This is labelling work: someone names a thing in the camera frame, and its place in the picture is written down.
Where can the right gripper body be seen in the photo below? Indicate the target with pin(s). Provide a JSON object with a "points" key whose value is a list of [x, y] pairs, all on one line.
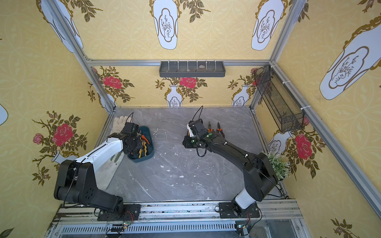
{"points": [[212, 136]]}

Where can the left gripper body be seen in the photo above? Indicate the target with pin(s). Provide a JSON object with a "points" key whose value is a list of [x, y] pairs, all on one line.
{"points": [[136, 144]]}

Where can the orange black combination pliers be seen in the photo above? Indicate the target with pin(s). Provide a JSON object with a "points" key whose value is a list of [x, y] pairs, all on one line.
{"points": [[209, 128]]}

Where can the orange black reversed pliers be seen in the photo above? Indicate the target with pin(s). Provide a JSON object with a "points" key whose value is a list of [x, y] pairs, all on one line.
{"points": [[144, 140]]}

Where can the orange black long-nose pliers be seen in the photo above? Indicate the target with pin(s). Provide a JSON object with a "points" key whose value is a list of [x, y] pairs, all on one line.
{"points": [[220, 130]]}

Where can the teal plastic storage box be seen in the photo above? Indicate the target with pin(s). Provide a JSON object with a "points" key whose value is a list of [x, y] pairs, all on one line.
{"points": [[148, 151]]}

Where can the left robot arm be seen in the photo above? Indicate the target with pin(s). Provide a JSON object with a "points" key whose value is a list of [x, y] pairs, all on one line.
{"points": [[76, 181]]}

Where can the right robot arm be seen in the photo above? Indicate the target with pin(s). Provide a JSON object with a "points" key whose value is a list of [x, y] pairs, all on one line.
{"points": [[259, 175]]}

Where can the beige work glove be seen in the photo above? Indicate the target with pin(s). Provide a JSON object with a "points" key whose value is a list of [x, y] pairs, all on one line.
{"points": [[119, 123]]}

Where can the white green work glove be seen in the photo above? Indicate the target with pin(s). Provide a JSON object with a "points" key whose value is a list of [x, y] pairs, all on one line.
{"points": [[106, 172]]}

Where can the potted green plant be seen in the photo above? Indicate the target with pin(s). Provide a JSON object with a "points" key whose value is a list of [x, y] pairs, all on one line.
{"points": [[281, 168]]}

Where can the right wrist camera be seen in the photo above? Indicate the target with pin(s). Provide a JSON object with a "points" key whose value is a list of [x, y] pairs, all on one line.
{"points": [[196, 128]]}

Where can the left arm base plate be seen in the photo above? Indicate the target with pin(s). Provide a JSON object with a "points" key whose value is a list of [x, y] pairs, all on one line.
{"points": [[129, 212]]}

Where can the grey wall shelf tray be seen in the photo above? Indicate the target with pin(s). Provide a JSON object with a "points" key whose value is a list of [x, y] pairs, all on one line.
{"points": [[192, 68]]}

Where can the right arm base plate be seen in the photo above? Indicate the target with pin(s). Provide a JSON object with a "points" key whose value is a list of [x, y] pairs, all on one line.
{"points": [[230, 210]]}

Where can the black wire mesh basket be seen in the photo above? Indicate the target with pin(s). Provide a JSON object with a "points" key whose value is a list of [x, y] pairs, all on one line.
{"points": [[284, 109]]}

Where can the aluminium front rail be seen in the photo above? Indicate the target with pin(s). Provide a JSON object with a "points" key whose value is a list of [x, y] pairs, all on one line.
{"points": [[278, 219]]}

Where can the aluminium corner frame post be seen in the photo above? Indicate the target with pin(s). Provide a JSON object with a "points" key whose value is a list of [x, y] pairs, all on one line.
{"points": [[292, 18]]}

